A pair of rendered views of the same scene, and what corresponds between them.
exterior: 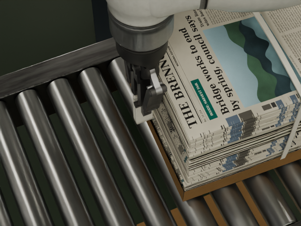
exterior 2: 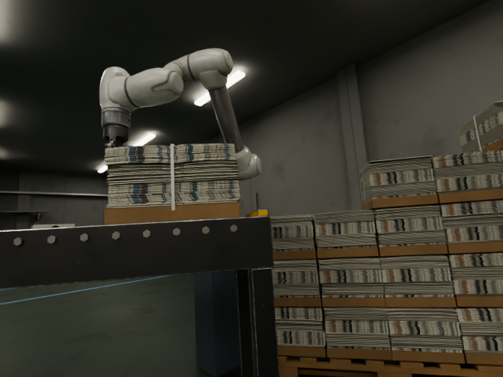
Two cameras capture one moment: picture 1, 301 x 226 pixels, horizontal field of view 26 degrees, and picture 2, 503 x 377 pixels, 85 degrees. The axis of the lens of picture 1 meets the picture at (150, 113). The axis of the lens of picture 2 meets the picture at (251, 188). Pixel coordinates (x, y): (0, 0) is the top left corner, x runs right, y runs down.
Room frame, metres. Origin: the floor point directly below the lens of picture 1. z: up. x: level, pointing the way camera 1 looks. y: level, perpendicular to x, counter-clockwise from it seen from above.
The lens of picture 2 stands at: (-0.16, -0.66, 0.77)
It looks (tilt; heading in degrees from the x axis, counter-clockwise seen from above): 8 degrees up; 16
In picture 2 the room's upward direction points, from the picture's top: 4 degrees counter-clockwise
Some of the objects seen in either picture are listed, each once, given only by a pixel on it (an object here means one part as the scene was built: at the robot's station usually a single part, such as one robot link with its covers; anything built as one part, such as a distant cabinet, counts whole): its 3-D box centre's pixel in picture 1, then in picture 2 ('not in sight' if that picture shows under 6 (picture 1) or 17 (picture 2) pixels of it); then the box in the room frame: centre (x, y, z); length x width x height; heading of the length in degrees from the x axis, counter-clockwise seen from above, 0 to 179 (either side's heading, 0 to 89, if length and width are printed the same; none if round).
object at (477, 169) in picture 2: not in sight; (452, 182); (1.51, -1.27, 0.95); 0.38 x 0.29 x 0.23; 2
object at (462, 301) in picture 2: not in sight; (377, 292); (1.49, -0.85, 0.40); 1.16 x 0.38 x 0.51; 92
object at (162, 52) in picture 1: (142, 49); (116, 142); (0.58, 0.01, 1.09); 0.08 x 0.07 x 0.09; 24
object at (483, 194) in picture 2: not in sight; (455, 199); (1.51, -1.28, 0.86); 0.38 x 0.29 x 0.04; 2
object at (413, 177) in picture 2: not in sight; (392, 188); (1.50, -0.99, 0.95); 0.38 x 0.29 x 0.23; 2
